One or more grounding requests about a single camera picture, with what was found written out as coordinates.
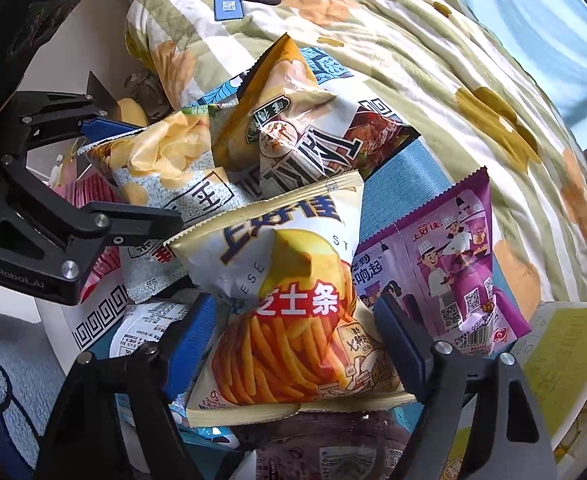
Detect white potato chip bag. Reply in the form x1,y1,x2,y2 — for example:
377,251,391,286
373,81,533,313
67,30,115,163
81,102,254,304

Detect glass jar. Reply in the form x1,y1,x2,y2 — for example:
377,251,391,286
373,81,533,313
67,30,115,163
124,70,175,117

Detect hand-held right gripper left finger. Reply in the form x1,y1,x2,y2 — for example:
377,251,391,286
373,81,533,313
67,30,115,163
34,292,220,480

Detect light blue cloth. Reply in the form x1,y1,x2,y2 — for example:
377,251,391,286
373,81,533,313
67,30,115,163
443,0,587,151

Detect yellow brown chip bag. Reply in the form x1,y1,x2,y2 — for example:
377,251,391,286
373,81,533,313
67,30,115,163
211,32,421,200

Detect white blue label packet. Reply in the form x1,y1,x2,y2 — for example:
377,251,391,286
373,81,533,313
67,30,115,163
108,300,197,361

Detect grey printed rug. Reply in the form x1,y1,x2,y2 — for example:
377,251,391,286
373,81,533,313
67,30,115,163
0,310,85,480

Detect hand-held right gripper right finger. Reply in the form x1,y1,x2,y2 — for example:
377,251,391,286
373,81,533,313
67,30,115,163
374,293,559,480

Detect floral quilt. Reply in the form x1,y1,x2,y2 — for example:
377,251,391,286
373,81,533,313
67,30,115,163
124,0,587,307

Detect dark glossy snack packet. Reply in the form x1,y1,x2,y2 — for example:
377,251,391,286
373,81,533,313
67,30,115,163
234,407,410,480

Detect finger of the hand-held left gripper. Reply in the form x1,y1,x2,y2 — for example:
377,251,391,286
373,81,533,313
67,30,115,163
0,159,184,267
0,91,143,162

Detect yellow cheese stick snack bag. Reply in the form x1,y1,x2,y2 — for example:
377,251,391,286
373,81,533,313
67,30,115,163
166,170,417,428

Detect pink striped snack packet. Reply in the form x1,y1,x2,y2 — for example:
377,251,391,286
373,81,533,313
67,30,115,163
54,170,129,306

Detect purple snack bag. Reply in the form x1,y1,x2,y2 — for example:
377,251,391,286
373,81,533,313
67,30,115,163
356,167,533,359

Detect blue patterned tablecloth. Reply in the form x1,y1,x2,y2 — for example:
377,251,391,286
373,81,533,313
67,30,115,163
64,45,479,480

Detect blue tag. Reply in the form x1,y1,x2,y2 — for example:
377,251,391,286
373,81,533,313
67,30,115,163
212,0,242,22

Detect yellow round object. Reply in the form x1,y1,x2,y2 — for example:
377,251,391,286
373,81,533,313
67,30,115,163
116,98,150,127

